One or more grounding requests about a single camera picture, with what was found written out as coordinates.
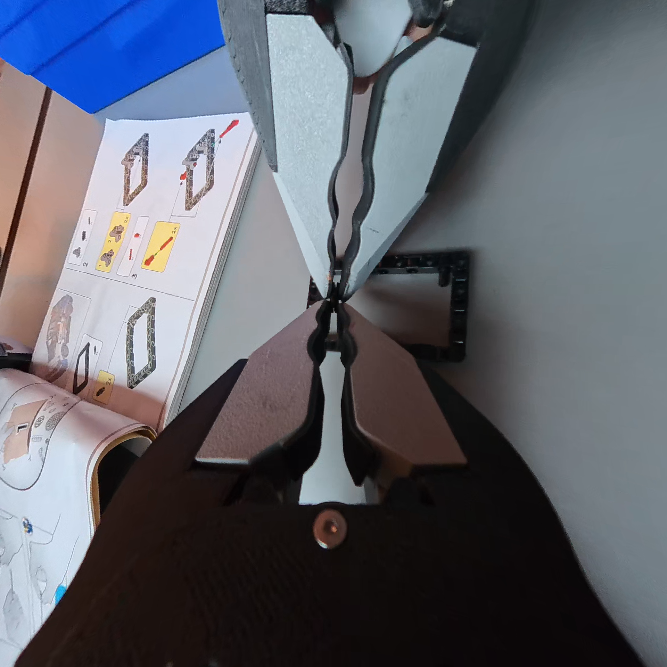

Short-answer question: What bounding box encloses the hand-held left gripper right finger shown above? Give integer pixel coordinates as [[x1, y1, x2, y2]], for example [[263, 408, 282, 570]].
[[336, 302, 469, 491]]

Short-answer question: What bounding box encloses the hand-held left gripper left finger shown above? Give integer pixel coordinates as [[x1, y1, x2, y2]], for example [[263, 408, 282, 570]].
[[195, 302, 334, 479]]

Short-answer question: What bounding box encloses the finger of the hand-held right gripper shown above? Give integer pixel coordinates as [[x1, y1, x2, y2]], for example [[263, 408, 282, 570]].
[[265, 11, 356, 299], [340, 23, 481, 299]]

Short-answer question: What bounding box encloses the black rectangular lego frame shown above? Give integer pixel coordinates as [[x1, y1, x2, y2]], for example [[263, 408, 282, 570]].
[[307, 250, 470, 363]]

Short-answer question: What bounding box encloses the lego instruction booklet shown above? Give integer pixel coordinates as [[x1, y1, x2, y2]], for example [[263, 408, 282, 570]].
[[0, 112, 262, 660]]

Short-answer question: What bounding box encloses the blue plastic bin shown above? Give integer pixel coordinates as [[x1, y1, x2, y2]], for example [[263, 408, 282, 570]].
[[0, 0, 240, 115]]

